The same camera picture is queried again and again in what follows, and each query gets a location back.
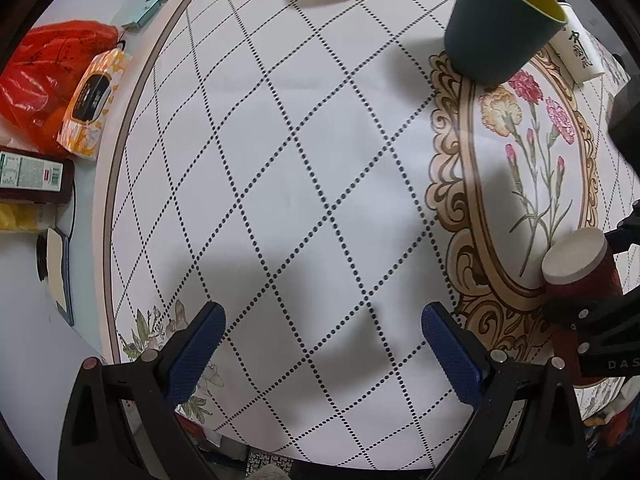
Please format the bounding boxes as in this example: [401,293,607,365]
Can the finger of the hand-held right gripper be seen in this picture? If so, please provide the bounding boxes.
[542,289,640,380]
[604,199,640,257]

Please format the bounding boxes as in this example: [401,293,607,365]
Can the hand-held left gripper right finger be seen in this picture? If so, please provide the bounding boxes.
[421,301,588,480]

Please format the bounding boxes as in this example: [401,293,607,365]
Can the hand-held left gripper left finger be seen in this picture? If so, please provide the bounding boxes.
[59,301,227,480]

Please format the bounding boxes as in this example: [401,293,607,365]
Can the red paper cup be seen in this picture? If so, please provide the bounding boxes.
[541,226,624,387]

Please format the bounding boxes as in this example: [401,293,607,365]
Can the white cup with black print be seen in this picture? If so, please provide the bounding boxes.
[549,2,607,84]

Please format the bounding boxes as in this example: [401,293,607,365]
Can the teal cup yellow inside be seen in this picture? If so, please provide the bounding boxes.
[444,0,569,86]

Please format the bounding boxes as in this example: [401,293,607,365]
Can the colourful items under table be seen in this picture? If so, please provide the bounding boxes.
[582,385,632,453]

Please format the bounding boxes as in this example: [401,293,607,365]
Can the black round object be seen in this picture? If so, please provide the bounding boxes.
[35,232,51,282]

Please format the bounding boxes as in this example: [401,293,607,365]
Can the floral printed tablecloth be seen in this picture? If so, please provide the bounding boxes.
[102,0,640,467]

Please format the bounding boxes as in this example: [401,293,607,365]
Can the yellow packet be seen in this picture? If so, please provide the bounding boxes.
[0,202,55,234]

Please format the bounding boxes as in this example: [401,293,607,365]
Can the dark bottle with label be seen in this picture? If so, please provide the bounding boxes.
[0,147,76,207]

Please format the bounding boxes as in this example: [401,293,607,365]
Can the yellow wet wipes pack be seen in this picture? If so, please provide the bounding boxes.
[56,49,132,162]

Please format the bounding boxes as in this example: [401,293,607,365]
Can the red plastic bag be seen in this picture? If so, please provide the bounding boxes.
[0,20,124,157]

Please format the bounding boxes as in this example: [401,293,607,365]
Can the teal small box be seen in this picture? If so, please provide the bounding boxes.
[122,0,164,29]

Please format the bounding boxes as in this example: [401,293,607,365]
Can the black cable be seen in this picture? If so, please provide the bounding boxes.
[67,182,78,239]

